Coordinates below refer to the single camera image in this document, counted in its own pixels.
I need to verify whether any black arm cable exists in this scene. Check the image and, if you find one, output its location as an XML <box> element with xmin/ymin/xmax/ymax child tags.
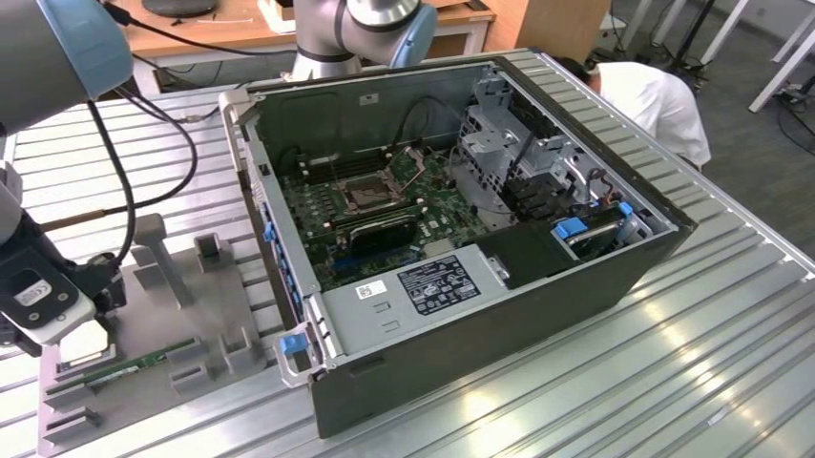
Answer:
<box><xmin>37</xmin><ymin>85</ymin><xmax>200</xmax><ymax>231</ymax></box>
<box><xmin>85</xmin><ymin>99</ymin><xmax>138</xmax><ymax>263</ymax></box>

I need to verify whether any black RAM slot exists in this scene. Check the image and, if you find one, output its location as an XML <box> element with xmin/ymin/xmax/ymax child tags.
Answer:
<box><xmin>317</xmin><ymin>208</ymin><xmax>408</xmax><ymax>226</ymax></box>
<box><xmin>321</xmin><ymin>213</ymin><xmax>412</xmax><ymax>231</ymax></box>

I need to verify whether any silver drive cage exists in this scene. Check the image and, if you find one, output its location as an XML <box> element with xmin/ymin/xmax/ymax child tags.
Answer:
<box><xmin>454</xmin><ymin>102</ymin><xmax>574</xmax><ymax>211</ymax></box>

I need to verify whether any grey plastic parts rack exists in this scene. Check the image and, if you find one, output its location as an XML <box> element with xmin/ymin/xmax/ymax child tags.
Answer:
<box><xmin>37</xmin><ymin>214</ymin><xmax>288</xmax><ymax>457</ymax></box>

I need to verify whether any silver green CPU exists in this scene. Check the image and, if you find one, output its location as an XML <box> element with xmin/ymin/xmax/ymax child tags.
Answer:
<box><xmin>55</xmin><ymin>319</ymin><xmax>120</xmax><ymax>368</ymax></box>

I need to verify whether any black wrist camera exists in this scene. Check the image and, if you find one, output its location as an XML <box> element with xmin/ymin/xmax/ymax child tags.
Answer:
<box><xmin>66</xmin><ymin>251</ymin><xmax>132</xmax><ymax>330</ymax></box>

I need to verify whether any metal socket cover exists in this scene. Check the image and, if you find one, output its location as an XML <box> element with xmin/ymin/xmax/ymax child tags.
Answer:
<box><xmin>380</xmin><ymin>145</ymin><xmax>429</xmax><ymax>190</ymax></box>

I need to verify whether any blue disk carrier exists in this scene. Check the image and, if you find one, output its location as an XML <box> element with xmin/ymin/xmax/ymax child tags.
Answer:
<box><xmin>549</xmin><ymin>217</ymin><xmax>590</xmax><ymax>247</ymax></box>

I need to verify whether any black open PC case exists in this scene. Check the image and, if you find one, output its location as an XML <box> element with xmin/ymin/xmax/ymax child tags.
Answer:
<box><xmin>217</xmin><ymin>47</ymin><xmax>698</xmax><ymax>440</ymax></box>

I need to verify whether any white camera housing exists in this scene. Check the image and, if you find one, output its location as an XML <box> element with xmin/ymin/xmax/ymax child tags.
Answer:
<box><xmin>27</xmin><ymin>290</ymin><xmax>100</xmax><ymax>345</ymax></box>

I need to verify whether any wooden desk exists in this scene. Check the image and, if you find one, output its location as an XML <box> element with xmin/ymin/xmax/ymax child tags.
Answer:
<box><xmin>104</xmin><ymin>0</ymin><xmax>497</xmax><ymax>94</ymax></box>

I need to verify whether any wooden cabinet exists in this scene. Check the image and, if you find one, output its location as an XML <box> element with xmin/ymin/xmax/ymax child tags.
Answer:
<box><xmin>482</xmin><ymin>0</ymin><xmax>612</xmax><ymax>63</ymax></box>

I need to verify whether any black desk cable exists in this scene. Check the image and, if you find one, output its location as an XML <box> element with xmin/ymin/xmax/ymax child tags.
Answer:
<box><xmin>104</xmin><ymin>4</ymin><xmax>300</xmax><ymax>57</ymax></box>

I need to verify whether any CPU socket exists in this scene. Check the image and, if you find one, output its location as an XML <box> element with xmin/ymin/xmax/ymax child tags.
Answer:
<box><xmin>340</xmin><ymin>174</ymin><xmax>400</xmax><ymax>216</ymax></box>

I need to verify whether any white table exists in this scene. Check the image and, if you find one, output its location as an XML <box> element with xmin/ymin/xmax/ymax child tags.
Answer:
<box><xmin>746</xmin><ymin>0</ymin><xmax>815</xmax><ymax>114</ymax></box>

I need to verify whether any person in white shirt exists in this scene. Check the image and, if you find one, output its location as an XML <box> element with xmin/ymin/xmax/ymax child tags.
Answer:
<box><xmin>549</xmin><ymin>55</ymin><xmax>713</xmax><ymax>168</ymax></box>

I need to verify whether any green RAM stick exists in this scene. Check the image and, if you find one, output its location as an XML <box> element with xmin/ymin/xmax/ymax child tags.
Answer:
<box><xmin>81</xmin><ymin>338</ymin><xmax>196</xmax><ymax>385</ymax></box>

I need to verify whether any grey power supply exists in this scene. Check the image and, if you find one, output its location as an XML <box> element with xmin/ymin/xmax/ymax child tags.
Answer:
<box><xmin>321</xmin><ymin>245</ymin><xmax>510</xmax><ymax>357</ymax></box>

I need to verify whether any green motherboard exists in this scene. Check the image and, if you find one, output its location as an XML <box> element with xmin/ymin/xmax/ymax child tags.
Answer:
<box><xmin>278</xmin><ymin>147</ymin><xmax>492</xmax><ymax>292</ymax></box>

